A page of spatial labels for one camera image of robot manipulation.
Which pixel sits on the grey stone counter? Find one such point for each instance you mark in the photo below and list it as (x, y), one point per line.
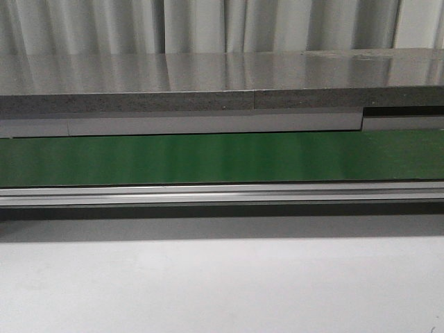
(178, 93)

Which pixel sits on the white pleated curtain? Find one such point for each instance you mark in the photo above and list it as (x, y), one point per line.
(117, 27)

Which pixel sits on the aluminium conveyor side rail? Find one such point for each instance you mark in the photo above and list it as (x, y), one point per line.
(267, 193)

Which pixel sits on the green conveyor belt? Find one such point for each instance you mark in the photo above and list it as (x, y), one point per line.
(222, 158)

